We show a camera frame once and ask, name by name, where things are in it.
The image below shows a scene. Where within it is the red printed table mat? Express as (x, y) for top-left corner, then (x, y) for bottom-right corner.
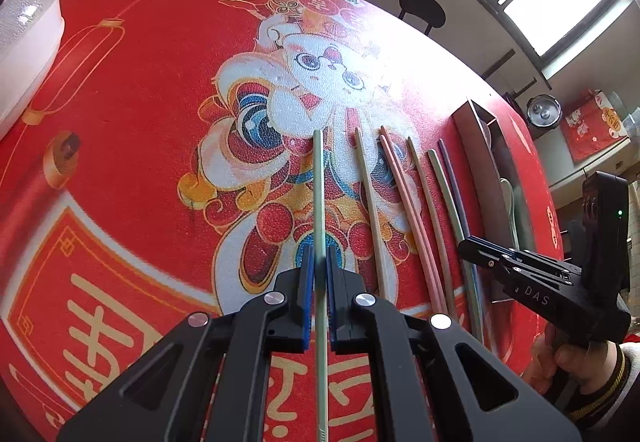
(0, 0), (563, 442)

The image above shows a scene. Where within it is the steel utensil tray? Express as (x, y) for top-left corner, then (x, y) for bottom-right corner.
(452, 98), (532, 303)

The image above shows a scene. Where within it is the white lidded bowl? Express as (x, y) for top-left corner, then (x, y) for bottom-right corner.
(0, 0), (66, 139)

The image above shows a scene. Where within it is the white spoon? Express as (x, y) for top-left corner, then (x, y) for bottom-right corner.
(500, 178), (521, 247)

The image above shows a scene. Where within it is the red printed cloth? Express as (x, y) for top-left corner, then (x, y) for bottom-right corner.
(560, 89), (630, 163)

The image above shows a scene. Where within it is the steel rice cooker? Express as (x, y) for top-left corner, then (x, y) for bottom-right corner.
(525, 94), (564, 139)

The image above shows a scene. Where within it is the black round-back chair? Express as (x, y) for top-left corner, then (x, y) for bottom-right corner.
(398, 0), (446, 36)

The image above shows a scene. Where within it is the dark blue chopstick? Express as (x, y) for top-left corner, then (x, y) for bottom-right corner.
(437, 138), (483, 317)

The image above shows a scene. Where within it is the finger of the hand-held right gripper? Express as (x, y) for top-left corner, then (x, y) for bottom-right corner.
(481, 241), (586, 276)
(457, 235), (576, 283)

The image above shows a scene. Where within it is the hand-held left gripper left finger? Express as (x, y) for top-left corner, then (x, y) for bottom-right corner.
(57, 244), (317, 442)

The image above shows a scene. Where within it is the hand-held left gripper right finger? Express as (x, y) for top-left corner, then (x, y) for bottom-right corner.
(326, 244), (583, 442)

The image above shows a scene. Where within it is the cream refrigerator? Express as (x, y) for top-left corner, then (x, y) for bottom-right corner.
(547, 89), (640, 203)

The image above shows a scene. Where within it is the person's right hand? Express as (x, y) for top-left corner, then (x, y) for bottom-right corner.
(530, 322), (623, 403)

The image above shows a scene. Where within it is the pale green chopstick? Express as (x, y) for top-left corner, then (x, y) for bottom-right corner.
(426, 149), (485, 344)
(311, 129), (331, 442)

